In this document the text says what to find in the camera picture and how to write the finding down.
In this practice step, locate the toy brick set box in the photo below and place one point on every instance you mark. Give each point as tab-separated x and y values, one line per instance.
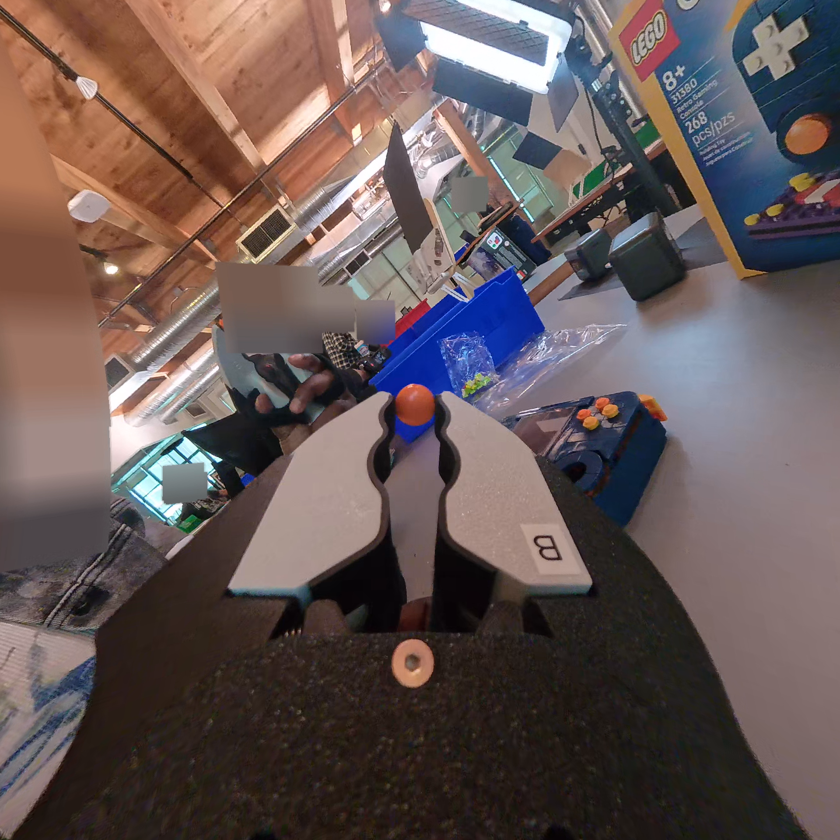
741	131

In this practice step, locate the small bag of blue bricks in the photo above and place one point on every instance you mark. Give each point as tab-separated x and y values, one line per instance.
467	361

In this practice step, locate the black flag panel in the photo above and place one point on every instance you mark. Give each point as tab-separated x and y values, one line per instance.
405	190

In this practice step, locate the small grey hard case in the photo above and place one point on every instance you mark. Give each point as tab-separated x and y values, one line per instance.
587	256

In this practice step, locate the blue brick-built toy console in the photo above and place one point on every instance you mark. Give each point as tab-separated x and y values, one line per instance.
610	453

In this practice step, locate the black light stand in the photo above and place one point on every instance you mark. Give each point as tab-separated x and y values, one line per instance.
623	124

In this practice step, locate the white ceiling air vent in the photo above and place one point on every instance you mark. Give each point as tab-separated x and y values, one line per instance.
268	233

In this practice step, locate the rounded wooden board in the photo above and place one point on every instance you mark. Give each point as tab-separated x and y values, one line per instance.
439	236

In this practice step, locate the dark green hard case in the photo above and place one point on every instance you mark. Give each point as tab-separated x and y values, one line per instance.
646	259

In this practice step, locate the white ceiling access point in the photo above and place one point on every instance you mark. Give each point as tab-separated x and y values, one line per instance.
89	207

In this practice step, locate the silver air duct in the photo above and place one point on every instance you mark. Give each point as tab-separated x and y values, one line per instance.
177	328

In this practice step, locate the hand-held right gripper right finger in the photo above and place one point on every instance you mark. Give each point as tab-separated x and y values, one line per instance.
499	505

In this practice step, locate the blue printed cloth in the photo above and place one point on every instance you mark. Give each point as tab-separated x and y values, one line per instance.
39	695

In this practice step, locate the person's denim pants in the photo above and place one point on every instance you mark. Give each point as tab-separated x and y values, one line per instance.
79	558

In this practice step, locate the orange toy bolt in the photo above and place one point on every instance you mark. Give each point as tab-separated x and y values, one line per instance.
415	405

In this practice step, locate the studio light panel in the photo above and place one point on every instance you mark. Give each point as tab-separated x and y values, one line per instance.
485	39

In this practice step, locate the person's left hand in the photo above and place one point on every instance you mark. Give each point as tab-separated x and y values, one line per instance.
318	384

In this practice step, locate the white track spotlight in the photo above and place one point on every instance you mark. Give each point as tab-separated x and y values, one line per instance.
86	86

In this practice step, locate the clear empty plastic bag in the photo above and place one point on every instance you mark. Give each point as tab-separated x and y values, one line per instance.
558	354

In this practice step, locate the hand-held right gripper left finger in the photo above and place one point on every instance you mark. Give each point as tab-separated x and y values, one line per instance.
315	512

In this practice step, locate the blue plastic bin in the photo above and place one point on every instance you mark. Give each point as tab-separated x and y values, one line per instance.
472	315

